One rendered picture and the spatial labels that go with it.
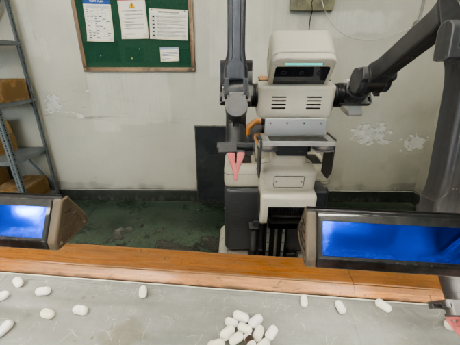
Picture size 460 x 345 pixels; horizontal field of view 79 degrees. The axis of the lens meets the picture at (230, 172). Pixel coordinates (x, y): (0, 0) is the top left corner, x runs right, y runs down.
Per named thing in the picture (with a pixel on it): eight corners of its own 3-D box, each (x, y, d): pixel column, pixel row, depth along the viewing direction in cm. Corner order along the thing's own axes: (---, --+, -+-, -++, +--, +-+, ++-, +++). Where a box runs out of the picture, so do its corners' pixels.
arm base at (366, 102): (367, 85, 103) (335, 85, 103) (378, 72, 95) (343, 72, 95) (370, 105, 101) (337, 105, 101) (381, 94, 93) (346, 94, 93)
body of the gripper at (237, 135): (254, 149, 74) (254, 122, 74) (216, 149, 74) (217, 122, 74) (253, 152, 80) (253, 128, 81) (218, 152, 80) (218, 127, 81)
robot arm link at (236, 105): (252, 87, 80) (222, 87, 80) (255, 69, 69) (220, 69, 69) (252, 127, 79) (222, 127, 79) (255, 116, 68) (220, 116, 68)
